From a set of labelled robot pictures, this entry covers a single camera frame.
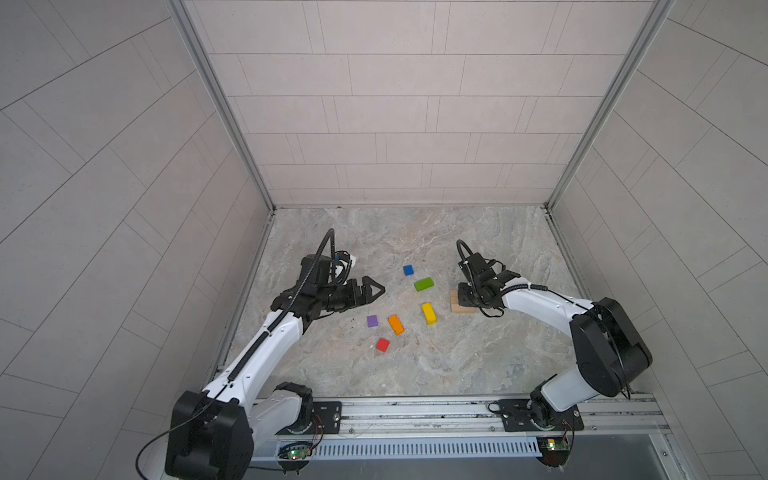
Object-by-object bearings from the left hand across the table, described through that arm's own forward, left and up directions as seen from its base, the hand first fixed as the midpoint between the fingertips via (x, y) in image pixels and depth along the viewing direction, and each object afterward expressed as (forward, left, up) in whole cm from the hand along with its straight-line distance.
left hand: (380, 291), depth 77 cm
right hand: (+5, -24, -14) cm, 29 cm away
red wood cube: (-9, 0, -15) cm, 18 cm away
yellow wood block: (0, -14, -13) cm, 19 cm away
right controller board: (-32, -41, -15) cm, 54 cm away
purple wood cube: (-2, +3, -15) cm, 16 cm away
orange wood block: (-3, -4, -16) cm, 16 cm away
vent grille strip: (-32, -10, -15) cm, 37 cm away
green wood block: (+11, -13, -16) cm, 23 cm away
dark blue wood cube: (+16, -8, -16) cm, 24 cm away
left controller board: (-33, +18, -12) cm, 39 cm away
